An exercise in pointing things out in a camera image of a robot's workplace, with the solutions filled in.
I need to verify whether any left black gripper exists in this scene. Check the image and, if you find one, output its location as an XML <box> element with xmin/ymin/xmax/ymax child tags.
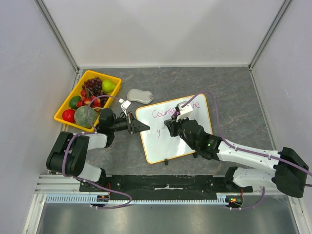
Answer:
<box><xmin>110</xmin><ymin>112</ymin><xmax>150</xmax><ymax>134</ymax></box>

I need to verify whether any orange framed whiteboard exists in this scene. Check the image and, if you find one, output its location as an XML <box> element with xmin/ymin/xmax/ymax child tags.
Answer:
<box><xmin>136</xmin><ymin>94</ymin><xmax>213</xmax><ymax>164</ymax></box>

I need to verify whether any purple capped white marker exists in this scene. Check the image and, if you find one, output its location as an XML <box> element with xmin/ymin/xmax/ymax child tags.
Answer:
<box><xmin>161</xmin><ymin>110</ymin><xmax>179</xmax><ymax>129</ymax></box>

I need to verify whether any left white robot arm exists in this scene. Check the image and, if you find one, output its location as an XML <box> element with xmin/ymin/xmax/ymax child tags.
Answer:
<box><xmin>46</xmin><ymin>108</ymin><xmax>150</xmax><ymax>192</ymax></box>

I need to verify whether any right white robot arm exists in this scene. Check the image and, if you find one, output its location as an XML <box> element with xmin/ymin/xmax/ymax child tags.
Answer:
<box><xmin>164</xmin><ymin>118</ymin><xmax>309</xmax><ymax>198</ymax></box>

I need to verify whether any grey whiteboard eraser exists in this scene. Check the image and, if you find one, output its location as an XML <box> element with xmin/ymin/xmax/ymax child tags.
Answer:
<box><xmin>127</xmin><ymin>89</ymin><xmax>155</xmax><ymax>105</ymax></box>

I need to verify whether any green pear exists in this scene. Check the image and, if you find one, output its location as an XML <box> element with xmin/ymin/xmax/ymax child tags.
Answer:
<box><xmin>101</xmin><ymin>80</ymin><xmax>116</xmax><ymax>93</ymax></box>

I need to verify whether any green netted melon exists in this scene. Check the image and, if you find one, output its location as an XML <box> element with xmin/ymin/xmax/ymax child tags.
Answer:
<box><xmin>74</xmin><ymin>106</ymin><xmax>98</xmax><ymax>128</ymax></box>

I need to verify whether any dark purple grape bunch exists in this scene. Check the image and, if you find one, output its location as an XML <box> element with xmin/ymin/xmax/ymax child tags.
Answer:
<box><xmin>82</xmin><ymin>77</ymin><xmax>107</xmax><ymax>97</ymax></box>

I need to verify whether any green lime fruit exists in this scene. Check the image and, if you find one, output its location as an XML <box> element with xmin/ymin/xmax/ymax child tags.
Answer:
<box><xmin>69</xmin><ymin>96</ymin><xmax>81</xmax><ymax>110</ymax></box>

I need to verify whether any red apple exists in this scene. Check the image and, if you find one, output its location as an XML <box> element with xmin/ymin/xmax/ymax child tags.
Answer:
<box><xmin>62</xmin><ymin>109</ymin><xmax>75</xmax><ymax>123</ymax></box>

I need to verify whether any yellow plastic fruit tray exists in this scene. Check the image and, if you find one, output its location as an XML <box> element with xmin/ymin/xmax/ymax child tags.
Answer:
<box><xmin>54</xmin><ymin>70</ymin><xmax>122</xmax><ymax>132</ymax></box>

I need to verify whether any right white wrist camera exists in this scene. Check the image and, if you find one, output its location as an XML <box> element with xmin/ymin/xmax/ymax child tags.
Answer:
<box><xmin>176</xmin><ymin>101</ymin><xmax>193</xmax><ymax>120</ymax></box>

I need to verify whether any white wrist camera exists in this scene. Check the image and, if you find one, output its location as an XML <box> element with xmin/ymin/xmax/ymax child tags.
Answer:
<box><xmin>176</xmin><ymin>101</ymin><xmax>193</xmax><ymax>120</ymax></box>
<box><xmin>118</xmin><ymin>98</ymin><xmax>131</xmax><ymax>114</ymax></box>

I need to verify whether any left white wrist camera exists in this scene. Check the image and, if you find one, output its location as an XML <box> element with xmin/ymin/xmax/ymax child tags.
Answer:
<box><xmin>118</xmin><ymin>98</ymin><xmax>131</xmax><ymax>114</ymax></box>

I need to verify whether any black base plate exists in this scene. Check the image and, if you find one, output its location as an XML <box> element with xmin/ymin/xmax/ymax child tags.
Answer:
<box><xmin>79</xmin><ymin>174</ymin><xmax>253</xmax><ymax>201</ymax></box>

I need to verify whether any white slotted cable duct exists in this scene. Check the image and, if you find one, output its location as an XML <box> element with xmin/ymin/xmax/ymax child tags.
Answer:
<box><xmin>45</xmin><ymin>194</ymin><xmax>233</xmax><ymax>205</ymax></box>

